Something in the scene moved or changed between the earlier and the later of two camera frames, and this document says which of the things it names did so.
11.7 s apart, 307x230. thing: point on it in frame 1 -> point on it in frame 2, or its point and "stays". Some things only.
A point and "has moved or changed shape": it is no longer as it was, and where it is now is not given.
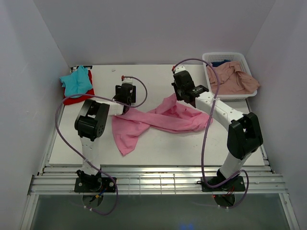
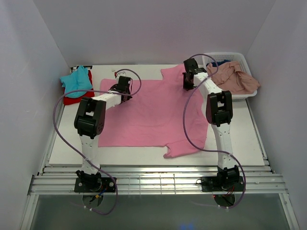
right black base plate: (236, 184) stays
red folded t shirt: (74, 99) stays
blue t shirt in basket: (216, 64) stays
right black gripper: (178, 96) -> (186, 86)
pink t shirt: (128, 126) has moved or changed shape
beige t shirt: (233, 80) stays
